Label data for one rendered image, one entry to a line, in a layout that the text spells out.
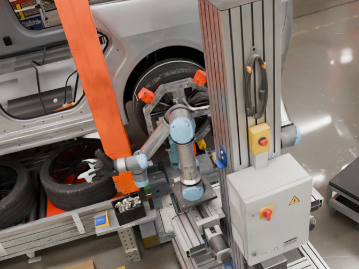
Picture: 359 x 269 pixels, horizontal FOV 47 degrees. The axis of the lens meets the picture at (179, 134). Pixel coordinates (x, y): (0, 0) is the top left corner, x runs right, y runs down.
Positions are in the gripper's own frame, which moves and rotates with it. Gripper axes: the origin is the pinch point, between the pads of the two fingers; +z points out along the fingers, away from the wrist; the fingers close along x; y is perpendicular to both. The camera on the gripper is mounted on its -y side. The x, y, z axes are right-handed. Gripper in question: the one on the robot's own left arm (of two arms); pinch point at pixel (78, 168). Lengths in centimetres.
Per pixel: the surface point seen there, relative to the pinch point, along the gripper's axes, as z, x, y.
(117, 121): -16, 51, 2
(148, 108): -34, 85, 13
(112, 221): 3, 42, 74
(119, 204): -5, 44, 61
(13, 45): 110, 261, -4
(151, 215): -25, 42, 74
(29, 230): 68, 57, 81
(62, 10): -6, 39, -72
